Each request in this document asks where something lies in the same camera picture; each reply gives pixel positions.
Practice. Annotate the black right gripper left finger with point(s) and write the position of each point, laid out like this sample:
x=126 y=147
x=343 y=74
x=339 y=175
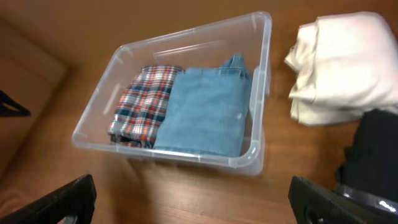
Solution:
x=72 y=203

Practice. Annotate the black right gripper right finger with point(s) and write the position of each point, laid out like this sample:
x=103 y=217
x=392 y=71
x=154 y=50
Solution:
x=312 y=203

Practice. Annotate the black cloth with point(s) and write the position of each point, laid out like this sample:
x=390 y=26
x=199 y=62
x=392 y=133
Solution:
x=371 y=161

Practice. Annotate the red navy plaid shirt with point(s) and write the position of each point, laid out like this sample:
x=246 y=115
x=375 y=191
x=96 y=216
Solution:
x=142 y=107

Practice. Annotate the blue denim jeans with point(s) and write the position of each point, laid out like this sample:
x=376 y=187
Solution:
x=207 y=110

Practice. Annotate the cream cloth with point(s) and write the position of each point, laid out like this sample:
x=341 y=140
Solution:
x=345 y=65

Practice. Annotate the clear plastic storage container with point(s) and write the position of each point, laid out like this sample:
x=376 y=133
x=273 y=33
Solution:
x=203 y=46

